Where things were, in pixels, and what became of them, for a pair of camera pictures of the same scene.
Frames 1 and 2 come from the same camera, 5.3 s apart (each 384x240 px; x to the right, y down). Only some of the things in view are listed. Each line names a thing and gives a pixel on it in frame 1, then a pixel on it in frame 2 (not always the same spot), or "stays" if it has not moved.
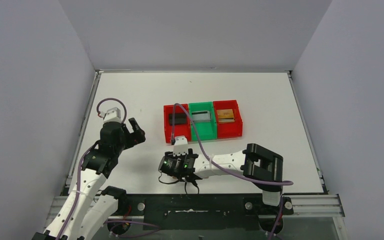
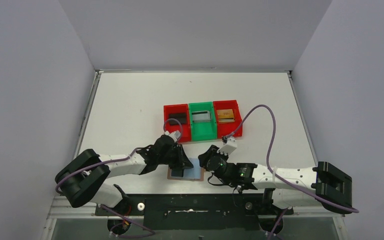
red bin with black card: x=182 y=124 stays
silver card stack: x=201 y=116 stays
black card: x=180 y=119 stays
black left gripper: x=127 y=133 -> x=179 y=157
